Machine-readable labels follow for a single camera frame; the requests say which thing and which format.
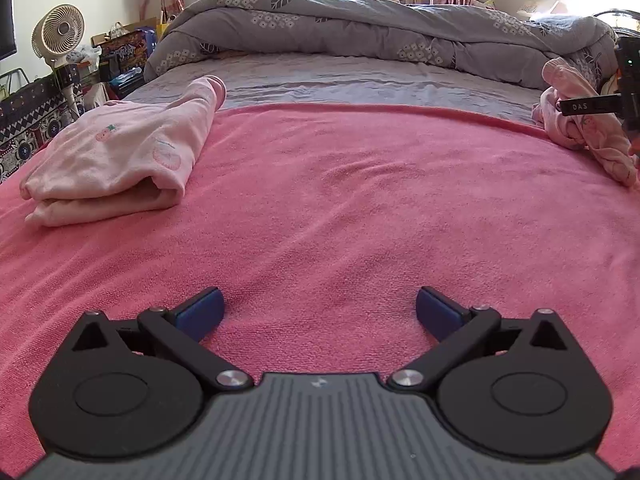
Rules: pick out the beige standing fan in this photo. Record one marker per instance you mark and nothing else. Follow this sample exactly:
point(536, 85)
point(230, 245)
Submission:
point(60, 30)

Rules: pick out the grey bed sheet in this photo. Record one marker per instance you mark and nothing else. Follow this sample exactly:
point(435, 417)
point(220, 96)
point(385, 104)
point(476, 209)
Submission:
point(350, 80)

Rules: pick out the pink strawberry top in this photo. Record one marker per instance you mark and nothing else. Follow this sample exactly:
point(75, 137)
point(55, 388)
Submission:
point(115, 160)

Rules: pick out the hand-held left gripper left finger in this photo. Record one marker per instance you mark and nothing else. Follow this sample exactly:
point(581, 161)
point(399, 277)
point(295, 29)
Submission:
point(200, 315)

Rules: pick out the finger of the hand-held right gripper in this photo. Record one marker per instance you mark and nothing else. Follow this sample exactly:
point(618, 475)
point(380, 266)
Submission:
point(590, 105)

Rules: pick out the colourful printed box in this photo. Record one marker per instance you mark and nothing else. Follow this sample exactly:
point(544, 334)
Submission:
point(127, 52)

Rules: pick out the black white patterned cloth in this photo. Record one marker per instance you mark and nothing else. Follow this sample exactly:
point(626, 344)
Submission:
point(30, 115)

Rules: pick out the grey floral duvet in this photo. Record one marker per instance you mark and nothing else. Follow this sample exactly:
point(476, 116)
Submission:
point(375, 25)

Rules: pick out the black monitor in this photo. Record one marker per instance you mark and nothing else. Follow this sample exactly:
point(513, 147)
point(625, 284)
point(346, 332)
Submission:
point(6, 15)

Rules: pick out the white box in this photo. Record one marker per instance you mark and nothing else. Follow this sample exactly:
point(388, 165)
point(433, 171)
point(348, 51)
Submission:
point(537, 7)

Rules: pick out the pink fleece blanket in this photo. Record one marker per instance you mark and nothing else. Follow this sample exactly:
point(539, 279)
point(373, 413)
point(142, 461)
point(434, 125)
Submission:
point(325, 210)

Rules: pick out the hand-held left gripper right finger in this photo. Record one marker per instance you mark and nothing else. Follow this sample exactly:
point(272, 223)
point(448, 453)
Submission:
point(440, 315)

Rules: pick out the pink strawberry pants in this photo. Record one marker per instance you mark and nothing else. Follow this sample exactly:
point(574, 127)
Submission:
point(570, 80)

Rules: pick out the yellow paper bag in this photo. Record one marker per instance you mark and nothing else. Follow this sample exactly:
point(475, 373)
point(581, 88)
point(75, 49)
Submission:
point(165, 24)

